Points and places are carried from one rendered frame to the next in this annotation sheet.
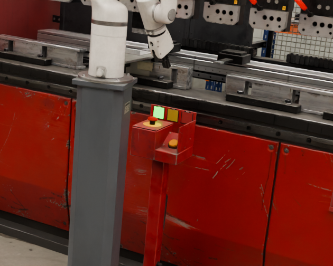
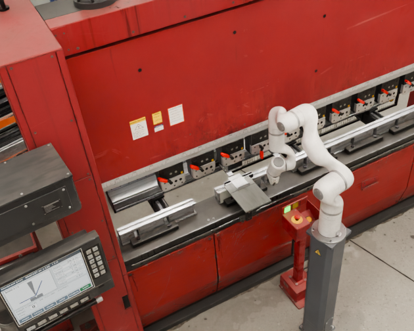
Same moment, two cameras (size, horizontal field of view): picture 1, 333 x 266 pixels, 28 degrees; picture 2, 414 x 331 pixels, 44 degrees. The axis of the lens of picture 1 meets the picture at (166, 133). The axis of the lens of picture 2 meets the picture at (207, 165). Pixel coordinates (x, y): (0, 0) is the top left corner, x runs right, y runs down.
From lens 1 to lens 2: 3.10 m
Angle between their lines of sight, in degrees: 50
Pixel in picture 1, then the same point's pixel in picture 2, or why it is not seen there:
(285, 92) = not seen: hidden behind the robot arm
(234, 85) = (298, 163)
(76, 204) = (328, 291)
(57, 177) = (210, 275)
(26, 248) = (202, 320)
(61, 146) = (210, 260)
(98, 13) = (337, 210)
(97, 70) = (340, 234)
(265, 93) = not seen: hidden behind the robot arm
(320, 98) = (340, 144)
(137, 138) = (300, 232)
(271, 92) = not seen: hidden behind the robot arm
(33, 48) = (156, 223)
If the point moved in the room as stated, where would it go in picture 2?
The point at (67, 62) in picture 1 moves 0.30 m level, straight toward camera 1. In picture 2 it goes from (186, 215) to (230, 229)
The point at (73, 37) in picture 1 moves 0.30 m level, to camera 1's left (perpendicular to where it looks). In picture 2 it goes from (146, 190) to (113, 219)
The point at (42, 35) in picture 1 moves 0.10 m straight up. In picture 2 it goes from (119, 203) to (115, 192)
